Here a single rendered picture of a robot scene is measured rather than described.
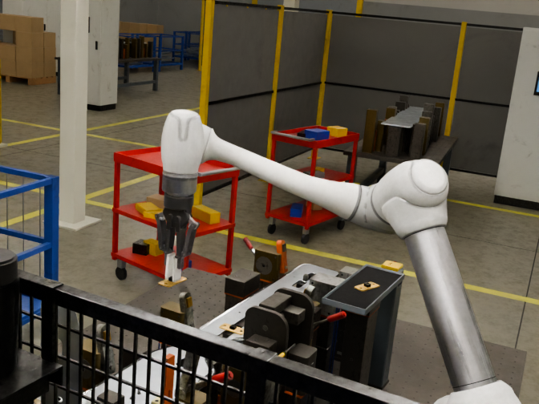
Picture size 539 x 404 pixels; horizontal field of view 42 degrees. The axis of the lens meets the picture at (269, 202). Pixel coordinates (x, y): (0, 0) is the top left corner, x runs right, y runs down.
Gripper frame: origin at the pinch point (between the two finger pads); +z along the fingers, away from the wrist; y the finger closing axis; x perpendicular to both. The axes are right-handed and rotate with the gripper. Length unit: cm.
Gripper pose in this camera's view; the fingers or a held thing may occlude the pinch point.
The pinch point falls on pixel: (173, 267)
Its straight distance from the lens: 189.5
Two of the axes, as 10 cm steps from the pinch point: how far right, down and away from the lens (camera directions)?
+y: -8.7, -2.0, 4.5
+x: -4.8, 1.6, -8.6
